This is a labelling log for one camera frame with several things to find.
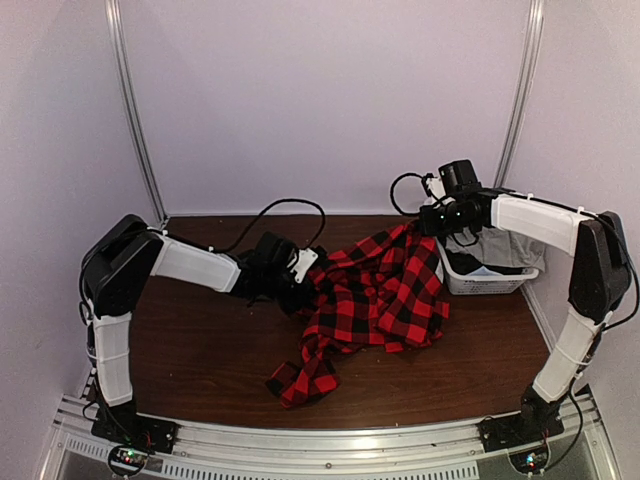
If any left circuit board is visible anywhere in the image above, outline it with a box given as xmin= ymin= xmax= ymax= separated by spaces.
xmin=107 ymin=445 xmax=149 ymax=477

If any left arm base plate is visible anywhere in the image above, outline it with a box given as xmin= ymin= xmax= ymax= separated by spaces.
xmin=91 ymin=405 xmax=178 ymax=454

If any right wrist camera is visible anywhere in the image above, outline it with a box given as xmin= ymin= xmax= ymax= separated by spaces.
xmin=424 ymin=159 xmax=482 ymax=198

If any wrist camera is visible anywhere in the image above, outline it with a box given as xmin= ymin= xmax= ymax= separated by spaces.
xmin=424 ymin=159 xmax=482 ymax=198
xmin=255 ymin=232 xmax=320 ymax=284

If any aluminium corner post right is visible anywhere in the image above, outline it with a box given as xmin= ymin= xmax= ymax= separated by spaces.
xmin=494 ymin=0 xmax=546 ymax=187

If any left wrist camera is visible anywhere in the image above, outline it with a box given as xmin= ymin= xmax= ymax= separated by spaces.
xmin=255 ymin=232 xmax=320 ymax=284

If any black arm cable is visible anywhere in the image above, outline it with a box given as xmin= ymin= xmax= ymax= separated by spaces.
xmin=219 ymin=197 xmax=327 ymax=254
xmin=388 ymin=172 xmax=436 ymax=217

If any aluminium corner post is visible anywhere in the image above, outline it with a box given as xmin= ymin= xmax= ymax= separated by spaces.
xmin=104 ymin=0 xmax=169 ymax=225
xmin=494 ymin=0 xmax=546 ymax=187

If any red black plaid shirt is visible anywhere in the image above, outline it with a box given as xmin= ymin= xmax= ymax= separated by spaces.
xmin=266 ymin=222 xmax=450 ymax=409

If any aluminium front rail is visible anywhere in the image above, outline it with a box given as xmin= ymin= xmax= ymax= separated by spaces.
xmin=47 ymin=384 xmax=621 ymax=480

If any aluminium corner post left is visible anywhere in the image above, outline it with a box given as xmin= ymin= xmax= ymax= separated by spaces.
xmin=104 ymin=0 xmax=169 ymax=225

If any white plastic laundry basket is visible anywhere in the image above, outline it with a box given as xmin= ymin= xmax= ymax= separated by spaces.
xmin=437 ymin=241 xmax=540 ymax=296

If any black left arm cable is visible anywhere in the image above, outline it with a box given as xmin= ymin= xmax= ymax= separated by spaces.
xmin=219 ymin=197 xmax=327 ymax=254

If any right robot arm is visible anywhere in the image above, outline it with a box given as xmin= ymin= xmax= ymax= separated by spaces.
xmin=418 ymin=188 xmax=635 ymax=442

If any grey shirt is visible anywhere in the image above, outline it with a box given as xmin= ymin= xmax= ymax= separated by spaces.
xmin=444 ymin=227 xmax=546 ymax=272

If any circuit board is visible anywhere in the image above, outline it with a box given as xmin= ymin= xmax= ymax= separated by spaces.
xmin=508 ymin=447 xmax=550 ymax=476
xmin=107 ymin=445 xmax=149 ymax=477

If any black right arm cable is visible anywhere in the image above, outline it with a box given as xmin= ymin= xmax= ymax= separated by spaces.
xmin=388 ymin=172 xmax=436 ymax=217

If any right circuit board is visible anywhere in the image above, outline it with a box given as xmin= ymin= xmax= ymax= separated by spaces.
xmin=508 ymin=447 xmax=550 ymax=476

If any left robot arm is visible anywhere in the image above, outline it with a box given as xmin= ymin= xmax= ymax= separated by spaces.
xmin=79 ymin=214 xmax=323 ymax=444

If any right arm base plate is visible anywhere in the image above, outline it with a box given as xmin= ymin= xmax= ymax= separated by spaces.
xmin=476 ymin=412 xmax=564 ymax=453

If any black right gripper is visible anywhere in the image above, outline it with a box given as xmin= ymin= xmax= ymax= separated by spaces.
xmin=421 ymin=199 xmax=475 ymax=237

